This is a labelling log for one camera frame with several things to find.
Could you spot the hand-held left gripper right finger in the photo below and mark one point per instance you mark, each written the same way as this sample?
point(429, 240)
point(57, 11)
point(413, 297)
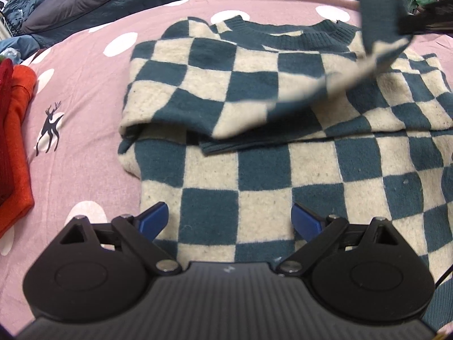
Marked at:
point(306, 219)

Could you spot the red buttoned cardigan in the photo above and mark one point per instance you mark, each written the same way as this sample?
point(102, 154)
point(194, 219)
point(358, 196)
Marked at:
point(5, 131)

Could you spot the light blue crumpled cloth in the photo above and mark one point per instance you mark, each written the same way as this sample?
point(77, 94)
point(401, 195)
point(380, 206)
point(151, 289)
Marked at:
point(17, 47)

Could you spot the green plant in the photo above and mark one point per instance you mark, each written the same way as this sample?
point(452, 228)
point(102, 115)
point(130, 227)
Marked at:
point(423, 0)

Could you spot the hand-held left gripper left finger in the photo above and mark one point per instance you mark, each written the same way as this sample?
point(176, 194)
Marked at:
point(154, 217)

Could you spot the pink polka dot deer blanket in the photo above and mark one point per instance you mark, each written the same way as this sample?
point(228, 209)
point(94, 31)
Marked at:
point(81, 78)

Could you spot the orange folded garment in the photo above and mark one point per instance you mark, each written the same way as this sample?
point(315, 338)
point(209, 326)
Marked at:
point(19, 148)

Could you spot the teal and cream checkered sweater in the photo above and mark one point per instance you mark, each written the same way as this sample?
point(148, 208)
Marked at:
point(269, 131)

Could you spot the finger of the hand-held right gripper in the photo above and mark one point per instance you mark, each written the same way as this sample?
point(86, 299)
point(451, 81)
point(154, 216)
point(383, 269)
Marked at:
point(428, 17)

